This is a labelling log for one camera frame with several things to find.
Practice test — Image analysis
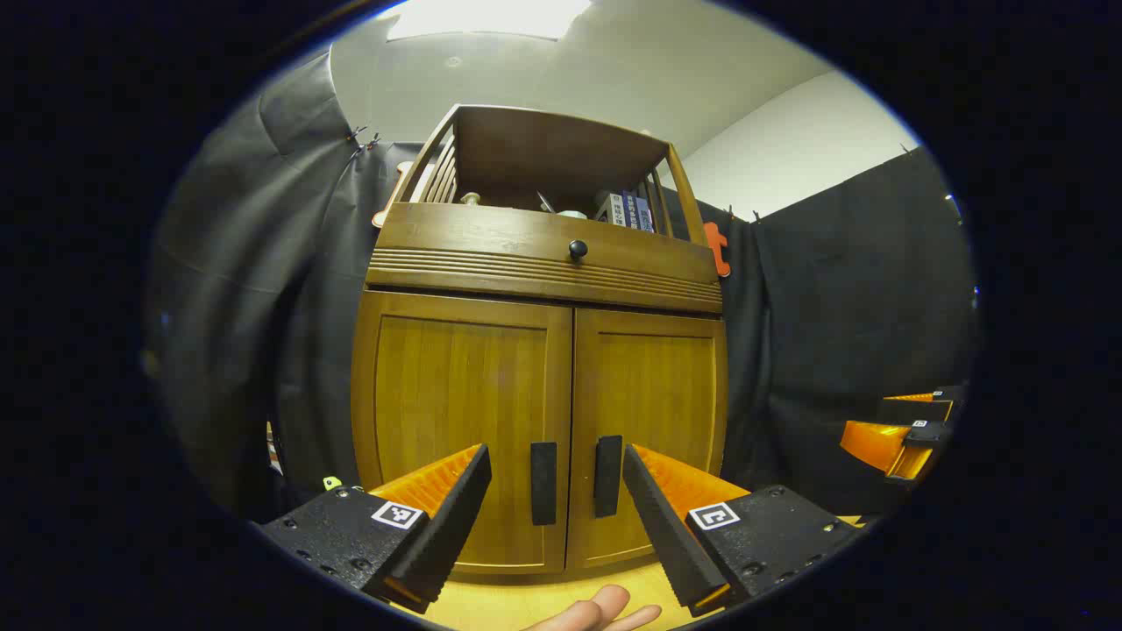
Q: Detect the wooden drawer with black knob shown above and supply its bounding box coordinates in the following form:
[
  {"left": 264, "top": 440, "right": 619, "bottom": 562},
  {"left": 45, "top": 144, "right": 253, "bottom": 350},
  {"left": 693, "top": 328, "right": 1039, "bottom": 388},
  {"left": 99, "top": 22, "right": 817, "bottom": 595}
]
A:
[{"left": 366, "top": 202, "right": 725, "bottom": 315}]

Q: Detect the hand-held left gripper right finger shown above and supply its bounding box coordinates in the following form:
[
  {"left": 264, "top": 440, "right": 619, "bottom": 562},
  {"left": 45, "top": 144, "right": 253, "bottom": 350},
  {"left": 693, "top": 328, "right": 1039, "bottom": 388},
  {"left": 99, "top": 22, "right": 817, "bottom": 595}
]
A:
[{"left": 622, "top": 443, "right": 867, "bottom": 618}]

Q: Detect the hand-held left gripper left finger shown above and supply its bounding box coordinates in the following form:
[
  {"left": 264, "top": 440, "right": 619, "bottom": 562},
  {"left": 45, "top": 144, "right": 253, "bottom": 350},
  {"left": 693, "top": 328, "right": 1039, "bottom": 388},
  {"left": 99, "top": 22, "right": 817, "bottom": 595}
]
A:
[{"left": 259, "top": 443, "right": 494, "bottom": 616}]

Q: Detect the black backdrop cloth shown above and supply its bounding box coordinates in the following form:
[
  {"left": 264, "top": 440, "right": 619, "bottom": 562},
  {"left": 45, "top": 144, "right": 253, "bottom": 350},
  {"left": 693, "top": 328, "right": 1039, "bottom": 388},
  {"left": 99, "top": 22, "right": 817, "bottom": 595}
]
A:
[{"left": 145, "top": 48, "right": 981, "bottom": 527}]

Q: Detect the wooden double-door shoe cabinet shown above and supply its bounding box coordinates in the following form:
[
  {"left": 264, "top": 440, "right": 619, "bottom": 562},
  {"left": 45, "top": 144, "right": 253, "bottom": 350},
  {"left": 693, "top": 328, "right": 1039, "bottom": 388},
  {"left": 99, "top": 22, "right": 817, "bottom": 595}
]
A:
[{"left": 351, "top": 103, "right": 733, "bottom": 586}]

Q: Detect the ceiling light panel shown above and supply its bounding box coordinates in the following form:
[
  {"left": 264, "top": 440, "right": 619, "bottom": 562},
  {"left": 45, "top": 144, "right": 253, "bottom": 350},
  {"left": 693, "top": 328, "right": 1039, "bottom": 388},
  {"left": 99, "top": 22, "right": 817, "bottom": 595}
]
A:
[{"left": 386, "top": 0, "right": 593, "bottom": 41}]

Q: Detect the wooden shoe cabinet door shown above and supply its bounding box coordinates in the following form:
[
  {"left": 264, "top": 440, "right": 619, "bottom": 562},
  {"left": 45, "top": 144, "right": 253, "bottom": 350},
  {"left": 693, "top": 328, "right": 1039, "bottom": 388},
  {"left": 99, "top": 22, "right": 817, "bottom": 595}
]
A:
[
  {"left": 351, "top": 289, "right": 575, "bottom": 577},
  {"left": 565, "top": 307, "right": 730, "bottom": 572}
]

